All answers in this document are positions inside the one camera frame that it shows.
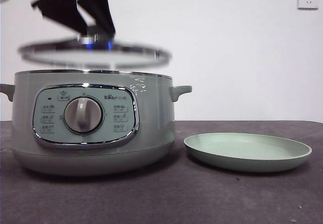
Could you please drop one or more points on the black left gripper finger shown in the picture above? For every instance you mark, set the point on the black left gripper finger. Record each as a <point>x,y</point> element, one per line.
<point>104,14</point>
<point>63,12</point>

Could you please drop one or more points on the glass lid with green knob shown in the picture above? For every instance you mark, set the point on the glass lid with green knob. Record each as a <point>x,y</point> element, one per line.
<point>93,57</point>

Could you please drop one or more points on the pale green electric steamer pot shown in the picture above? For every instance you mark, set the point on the pale green electric steamer pot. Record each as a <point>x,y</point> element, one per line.
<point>151,113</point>

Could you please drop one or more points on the pale green round plate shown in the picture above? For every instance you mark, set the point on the pale green round plate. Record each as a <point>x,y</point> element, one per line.
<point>247,149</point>

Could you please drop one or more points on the grey round control dial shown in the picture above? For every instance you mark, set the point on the grey round control dial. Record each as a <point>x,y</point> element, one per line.
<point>83,115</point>

